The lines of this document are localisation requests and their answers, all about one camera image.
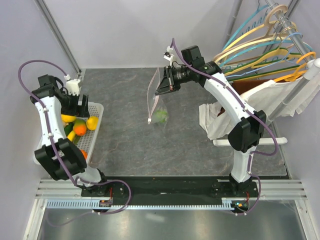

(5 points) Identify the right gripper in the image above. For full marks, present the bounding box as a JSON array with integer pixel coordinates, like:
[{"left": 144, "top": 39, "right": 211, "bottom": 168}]
[{"left": 155, "top": 65, "right": 193, "bottom": 96}]

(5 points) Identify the clear zip top bag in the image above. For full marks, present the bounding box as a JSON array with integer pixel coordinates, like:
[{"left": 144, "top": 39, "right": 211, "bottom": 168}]
[{"left": 147, "top": 68, "right": 169, "bottom": 127}]

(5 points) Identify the green custard apple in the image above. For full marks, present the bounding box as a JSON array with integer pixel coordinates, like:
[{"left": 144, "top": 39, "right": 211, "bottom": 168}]
[{"left": 152, "top": 109, "right": 168, "bottom": 124}]

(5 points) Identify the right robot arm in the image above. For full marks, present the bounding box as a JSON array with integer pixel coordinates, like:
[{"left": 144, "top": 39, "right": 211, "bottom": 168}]
[{"left": 155, "top": 45, "right": 266, "bottom": 197}]

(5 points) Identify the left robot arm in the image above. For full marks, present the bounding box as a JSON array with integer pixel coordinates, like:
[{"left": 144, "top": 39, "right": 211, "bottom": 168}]
[{"left": 30, "top": 74, "right": 110, "bottom": 197}]

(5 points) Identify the yellow lemon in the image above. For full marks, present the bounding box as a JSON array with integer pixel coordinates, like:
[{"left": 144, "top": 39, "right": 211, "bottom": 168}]
[{"left": 61, "top": 114, "right": 77, "bottom": 123}]

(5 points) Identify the green cucumber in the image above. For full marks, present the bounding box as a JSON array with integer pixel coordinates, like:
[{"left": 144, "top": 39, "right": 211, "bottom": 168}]
[{"left": 64, "top": 122, "right": 74, "bottom": 136}]

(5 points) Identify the orange green mango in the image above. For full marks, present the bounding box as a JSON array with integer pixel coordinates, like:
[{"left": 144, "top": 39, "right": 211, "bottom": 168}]
[{"left": 73, "top": 118, "right": 87, "bottom": 136}]

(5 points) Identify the yellow pear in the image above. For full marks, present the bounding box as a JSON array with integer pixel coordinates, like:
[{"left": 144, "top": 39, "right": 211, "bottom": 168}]
[{"left": 86, "top": 116, "right": 99, "bottom": 131}]

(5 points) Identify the yellow banana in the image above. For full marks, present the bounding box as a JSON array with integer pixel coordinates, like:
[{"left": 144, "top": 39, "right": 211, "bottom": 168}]
[{"left": 67, "top": 130, "right": 77, "bottom": 142}]

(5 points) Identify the white plastic basket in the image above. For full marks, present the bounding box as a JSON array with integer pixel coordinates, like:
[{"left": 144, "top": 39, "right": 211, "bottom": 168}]
[{"left": 35, "top": 97, "right": 104, "bottom": 163}]

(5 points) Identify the orange fruit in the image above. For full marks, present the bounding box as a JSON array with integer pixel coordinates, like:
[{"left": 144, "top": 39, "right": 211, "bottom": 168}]
[{"left": 80, "top": 149, "right": 88, "bottom": 160}]

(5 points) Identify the brown box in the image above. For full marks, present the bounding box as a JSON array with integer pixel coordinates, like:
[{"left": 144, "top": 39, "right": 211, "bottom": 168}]
[{"left": 217, "top": 79, "right": 272, "bottom": 117}]

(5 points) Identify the green hanger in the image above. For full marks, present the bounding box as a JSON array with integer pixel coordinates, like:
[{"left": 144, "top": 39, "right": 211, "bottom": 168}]
[{"left": 220, "top": 46, "right": 298, "bottom": 73}]

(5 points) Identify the white cloth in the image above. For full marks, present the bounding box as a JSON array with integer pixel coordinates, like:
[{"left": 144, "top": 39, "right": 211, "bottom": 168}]
[{"left": 199, "top": 76, "right": 320, "bottom": 140}]

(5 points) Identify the yellow hanger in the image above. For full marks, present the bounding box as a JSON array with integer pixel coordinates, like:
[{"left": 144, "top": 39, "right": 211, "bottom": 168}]
[{"left": 224, "top": 47, "right": 295, "bottom": 82}]

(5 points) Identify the beige wooden hanger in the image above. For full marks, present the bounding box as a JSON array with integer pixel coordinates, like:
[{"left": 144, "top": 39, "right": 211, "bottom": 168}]
[{"left": 213, "top": 4, "right": 288, "bottom": 67}]

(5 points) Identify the teal hanger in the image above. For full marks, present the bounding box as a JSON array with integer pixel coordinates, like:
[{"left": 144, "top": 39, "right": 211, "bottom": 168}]
[{"left": 212, "top": 3, "right": 301, "bottom": 77}]

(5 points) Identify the orange hanger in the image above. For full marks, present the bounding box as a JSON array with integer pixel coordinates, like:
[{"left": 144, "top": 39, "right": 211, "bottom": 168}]
[{"left": 273, "top": 51, "right": 316, "bottom": 83}]

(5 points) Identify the light blue hanger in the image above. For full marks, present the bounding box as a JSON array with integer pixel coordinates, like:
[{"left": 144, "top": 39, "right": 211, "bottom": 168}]
[{"left": 224, "top": 46, "right": 316, "bottom": 82}]

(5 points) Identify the white clothes rack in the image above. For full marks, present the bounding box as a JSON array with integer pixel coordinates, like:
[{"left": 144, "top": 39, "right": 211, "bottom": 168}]
[{"left": 199, "top": 5, "right": 320, "bottom": 142}]

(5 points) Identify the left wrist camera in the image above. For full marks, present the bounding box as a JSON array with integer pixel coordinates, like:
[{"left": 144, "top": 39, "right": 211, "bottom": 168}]
[{"left": 64, "top": 74, "right": 83, "bottom": 96}]

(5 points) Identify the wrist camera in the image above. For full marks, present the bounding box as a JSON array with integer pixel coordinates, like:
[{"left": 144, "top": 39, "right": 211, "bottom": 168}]
[
  {"left": 64, "top": 74, "right": 83, "bottom": 96},
  {"left": 163, "top": 45, "right": 174, "bottom": 66}
]

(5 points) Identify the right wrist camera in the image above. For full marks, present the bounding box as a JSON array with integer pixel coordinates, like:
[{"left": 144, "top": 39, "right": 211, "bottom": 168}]
[{"left": 163, "top": 45, "right": 174, "bottom": 66}]

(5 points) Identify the aluminium frame post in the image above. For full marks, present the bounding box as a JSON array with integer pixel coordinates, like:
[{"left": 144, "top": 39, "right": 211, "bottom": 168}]
[{"left": 34, "top": 0, "right": 82, "bottom": 76}]

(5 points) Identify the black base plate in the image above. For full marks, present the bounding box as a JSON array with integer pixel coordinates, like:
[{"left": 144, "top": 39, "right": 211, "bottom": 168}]
[{"left": 81, "top": 176, "right": 258, "bottom": 206}]

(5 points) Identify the white cable duct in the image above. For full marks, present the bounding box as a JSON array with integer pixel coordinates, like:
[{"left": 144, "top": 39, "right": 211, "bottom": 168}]
[{"left": 46, "top": 197, "right": 248, "bottom": 211}]

